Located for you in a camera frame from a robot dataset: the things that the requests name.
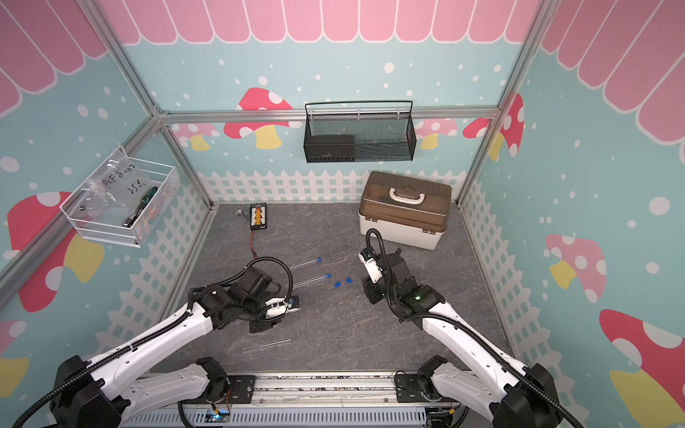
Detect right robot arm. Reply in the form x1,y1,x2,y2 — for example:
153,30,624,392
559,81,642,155
359,228,581,427

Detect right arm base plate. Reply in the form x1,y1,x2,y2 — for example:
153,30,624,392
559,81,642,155
392,370,458,404

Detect black box in basket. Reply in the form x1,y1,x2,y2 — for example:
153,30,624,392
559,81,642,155
304,135,356,163

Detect clear test tube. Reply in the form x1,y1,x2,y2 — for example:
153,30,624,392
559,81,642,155
243,339,292,353
294,273,329,289
289,257,319,270

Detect brown lid storage box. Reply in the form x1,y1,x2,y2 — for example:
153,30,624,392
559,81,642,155
358,171,452,250

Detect green tool in basket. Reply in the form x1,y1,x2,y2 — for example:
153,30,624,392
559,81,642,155
122,187,158,228

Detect clear plastic bag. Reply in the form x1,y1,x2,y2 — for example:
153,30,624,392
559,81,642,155
78,148,157,224

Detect black board yellow connectors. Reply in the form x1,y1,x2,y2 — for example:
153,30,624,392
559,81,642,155
249,203,268,231

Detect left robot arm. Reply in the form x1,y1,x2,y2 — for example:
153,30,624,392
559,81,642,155
14,257,300,427

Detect white wire wall basket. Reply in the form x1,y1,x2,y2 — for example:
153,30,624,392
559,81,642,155
60,146,180,248

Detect black mesh wall basket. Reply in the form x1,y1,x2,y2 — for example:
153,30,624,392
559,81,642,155
304,100,417,162

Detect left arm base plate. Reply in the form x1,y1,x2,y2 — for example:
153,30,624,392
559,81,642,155
212,374,257,405

